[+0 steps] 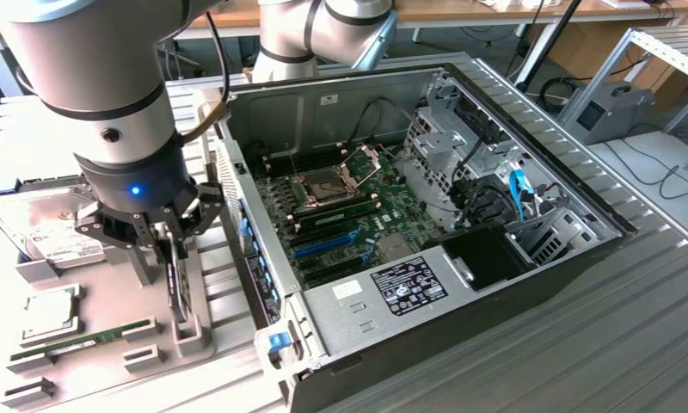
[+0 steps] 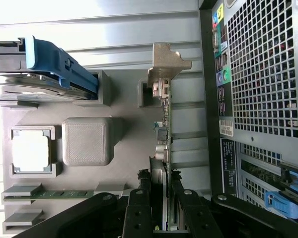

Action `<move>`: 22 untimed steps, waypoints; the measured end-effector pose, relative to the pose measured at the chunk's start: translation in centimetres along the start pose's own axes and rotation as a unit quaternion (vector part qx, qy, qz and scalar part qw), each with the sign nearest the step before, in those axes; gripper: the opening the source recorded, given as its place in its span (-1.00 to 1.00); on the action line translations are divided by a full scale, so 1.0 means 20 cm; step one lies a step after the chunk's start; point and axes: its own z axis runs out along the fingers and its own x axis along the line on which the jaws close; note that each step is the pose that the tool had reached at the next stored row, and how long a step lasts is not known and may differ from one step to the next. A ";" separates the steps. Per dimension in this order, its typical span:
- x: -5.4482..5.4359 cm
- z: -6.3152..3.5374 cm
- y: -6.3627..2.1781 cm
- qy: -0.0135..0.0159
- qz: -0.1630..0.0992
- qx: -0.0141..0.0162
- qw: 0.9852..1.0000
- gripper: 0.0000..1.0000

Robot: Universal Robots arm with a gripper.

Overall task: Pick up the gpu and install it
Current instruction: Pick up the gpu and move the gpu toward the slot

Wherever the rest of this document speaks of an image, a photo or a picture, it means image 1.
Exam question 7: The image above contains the blue disk wire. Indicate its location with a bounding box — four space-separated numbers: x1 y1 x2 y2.
508 169 531 224

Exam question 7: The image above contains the open black PC case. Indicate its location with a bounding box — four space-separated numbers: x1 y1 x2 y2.
213 62 639 413

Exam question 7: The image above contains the grey power supply unit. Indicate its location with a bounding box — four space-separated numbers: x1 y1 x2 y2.
299 245 479 359

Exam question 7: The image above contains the thin metal locking lever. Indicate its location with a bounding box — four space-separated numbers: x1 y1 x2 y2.
284 141 300 182

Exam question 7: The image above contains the aluminium slat frame table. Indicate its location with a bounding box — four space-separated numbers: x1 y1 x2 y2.
555 24 688 133

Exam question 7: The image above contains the silver CPU chip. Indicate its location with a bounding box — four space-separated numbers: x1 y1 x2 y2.
20 287 80 340

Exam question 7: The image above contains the installed black RAM stick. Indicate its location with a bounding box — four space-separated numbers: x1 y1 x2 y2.
295 206 380 233

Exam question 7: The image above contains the blue case latch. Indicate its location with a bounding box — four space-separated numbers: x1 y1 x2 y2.
265 332 292 354

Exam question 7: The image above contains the black cable on white table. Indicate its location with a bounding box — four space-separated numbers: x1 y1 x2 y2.
604 139 688 225

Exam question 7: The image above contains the black power wire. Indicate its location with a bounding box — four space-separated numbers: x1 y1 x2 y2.
347 98 405 145

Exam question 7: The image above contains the black graphics card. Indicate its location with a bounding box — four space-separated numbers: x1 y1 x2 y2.
160 238 195 330

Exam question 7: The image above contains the grey computer tower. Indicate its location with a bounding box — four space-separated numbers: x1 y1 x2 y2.
560 80 658 146

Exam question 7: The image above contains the black wire bundle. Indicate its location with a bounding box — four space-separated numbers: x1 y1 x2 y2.
451 178 520 228

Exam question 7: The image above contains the wooden desk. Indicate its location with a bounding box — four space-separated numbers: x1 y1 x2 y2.
165 0 688 44

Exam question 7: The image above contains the CPU socket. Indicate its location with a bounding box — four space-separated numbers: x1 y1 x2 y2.
293 169 357 208

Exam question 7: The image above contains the black fan shroud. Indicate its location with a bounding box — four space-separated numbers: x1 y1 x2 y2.
439 226 539 294

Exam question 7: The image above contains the metal disk bay cage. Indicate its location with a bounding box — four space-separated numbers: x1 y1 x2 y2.
403 75 532 227

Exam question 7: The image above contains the silver hard disk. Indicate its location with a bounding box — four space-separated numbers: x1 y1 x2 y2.
0 183 109 271

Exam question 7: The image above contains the green motherboard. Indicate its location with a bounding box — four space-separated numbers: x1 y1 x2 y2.
249 144 440 290

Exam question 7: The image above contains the blue expansion slot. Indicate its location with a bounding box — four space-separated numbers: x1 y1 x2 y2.
291 231 359 260

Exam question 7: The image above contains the black tripod pole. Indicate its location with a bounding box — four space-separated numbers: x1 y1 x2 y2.
515 0 584 92

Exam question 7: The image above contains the green RAM stick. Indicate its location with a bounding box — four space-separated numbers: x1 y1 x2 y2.
9 319 152 361

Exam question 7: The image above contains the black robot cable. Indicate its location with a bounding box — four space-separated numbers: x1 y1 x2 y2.
157 10 233 145

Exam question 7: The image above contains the grey parts rack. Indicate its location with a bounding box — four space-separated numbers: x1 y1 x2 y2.
0 174 223 410

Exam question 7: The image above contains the metal socket cover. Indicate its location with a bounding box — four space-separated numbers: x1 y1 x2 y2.
336 145 389 195

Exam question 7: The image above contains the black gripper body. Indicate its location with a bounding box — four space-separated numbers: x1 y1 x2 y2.
70 135 201 225

